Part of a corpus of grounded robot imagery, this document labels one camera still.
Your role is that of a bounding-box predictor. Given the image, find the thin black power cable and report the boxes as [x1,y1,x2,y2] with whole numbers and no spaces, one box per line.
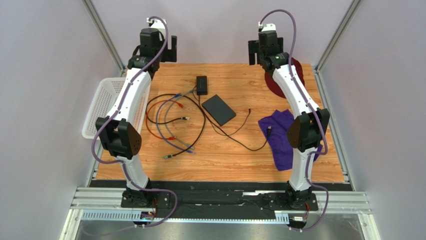
[192,84,272,152]

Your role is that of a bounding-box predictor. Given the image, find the purple cloth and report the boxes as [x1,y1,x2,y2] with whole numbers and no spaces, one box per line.
[257,109,324,172]

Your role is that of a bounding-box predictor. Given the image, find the grey ethernet cable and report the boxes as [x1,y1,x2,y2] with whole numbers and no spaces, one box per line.
[163,88,198,150]

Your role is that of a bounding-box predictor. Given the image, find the black power adapter brick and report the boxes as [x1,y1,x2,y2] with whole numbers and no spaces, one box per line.
[195,75,208,96]

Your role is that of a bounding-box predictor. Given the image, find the aluminium frame rail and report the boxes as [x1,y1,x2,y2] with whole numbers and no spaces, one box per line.
[60,180,380,240]

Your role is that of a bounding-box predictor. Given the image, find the white plastic perforated basket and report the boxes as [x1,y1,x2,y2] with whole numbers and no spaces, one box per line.
[81,77,151,140]

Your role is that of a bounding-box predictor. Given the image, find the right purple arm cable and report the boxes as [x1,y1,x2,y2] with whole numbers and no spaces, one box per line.
[258,9,330,233]

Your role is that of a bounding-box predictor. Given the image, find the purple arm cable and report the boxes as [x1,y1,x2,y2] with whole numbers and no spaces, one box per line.
[81,15,179,238]
[258,9,330,233]

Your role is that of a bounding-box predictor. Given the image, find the dark grey network switch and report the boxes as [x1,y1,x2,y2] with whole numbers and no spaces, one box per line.
[201,94,237,127]

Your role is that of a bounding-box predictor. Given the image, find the dark red bucket hat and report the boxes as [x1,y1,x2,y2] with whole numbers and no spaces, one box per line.
[264,56,306,100]

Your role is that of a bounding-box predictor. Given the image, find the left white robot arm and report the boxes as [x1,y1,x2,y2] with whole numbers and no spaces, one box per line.
[94,25,177,206]

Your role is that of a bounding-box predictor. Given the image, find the red ethernet cable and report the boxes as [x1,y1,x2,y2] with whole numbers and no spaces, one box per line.
[145,99,186,141]

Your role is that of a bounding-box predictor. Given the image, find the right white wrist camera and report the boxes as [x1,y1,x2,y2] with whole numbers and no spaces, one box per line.
[258,21,277,33]

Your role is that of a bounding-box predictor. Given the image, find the blue ethernet cable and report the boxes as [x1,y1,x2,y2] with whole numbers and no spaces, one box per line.
[155,92,197,155]

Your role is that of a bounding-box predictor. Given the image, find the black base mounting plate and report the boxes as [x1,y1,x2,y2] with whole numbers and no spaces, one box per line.
[89,180,350,221]

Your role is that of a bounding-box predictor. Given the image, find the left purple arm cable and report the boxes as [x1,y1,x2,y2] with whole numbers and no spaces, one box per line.
[81,15,179,238]

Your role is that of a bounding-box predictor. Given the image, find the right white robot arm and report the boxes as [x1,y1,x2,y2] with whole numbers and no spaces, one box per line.
[248,29,330,209]

